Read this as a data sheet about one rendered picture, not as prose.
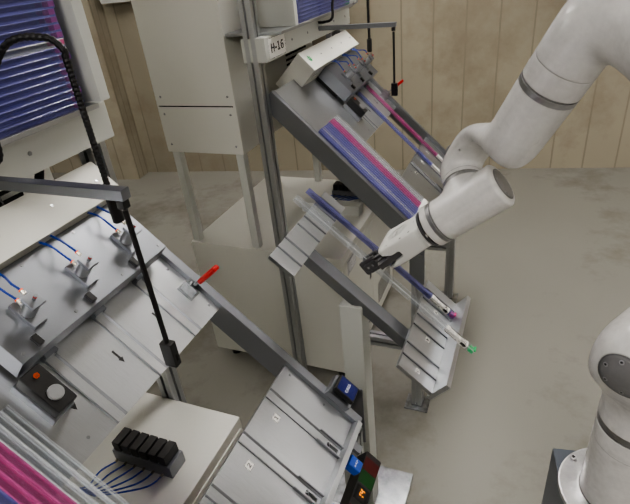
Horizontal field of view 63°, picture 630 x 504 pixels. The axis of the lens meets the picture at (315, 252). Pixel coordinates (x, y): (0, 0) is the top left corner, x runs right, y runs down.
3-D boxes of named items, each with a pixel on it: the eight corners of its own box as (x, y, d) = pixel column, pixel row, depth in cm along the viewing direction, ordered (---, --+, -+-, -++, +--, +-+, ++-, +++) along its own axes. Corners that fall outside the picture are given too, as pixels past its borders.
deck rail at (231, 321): (345, 427, 113) (362, 417, 109) (342, 434, 111) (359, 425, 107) (94, 211, 108) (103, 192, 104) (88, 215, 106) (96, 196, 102)
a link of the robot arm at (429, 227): (433, 193, 101) (421, 201, 102) (424, 213, 94) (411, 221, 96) (459, 225, 102) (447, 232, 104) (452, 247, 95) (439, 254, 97)
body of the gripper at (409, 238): (427, 199, 102) (385, 226, 109) (416, 222, 94) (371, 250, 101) (449, 227, 104) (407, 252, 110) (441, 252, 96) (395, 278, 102)
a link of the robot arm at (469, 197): (424, 190, 98) (432, 228, 93) (483, 151, 90) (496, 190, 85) (451, 208, 103) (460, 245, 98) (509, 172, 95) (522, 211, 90)
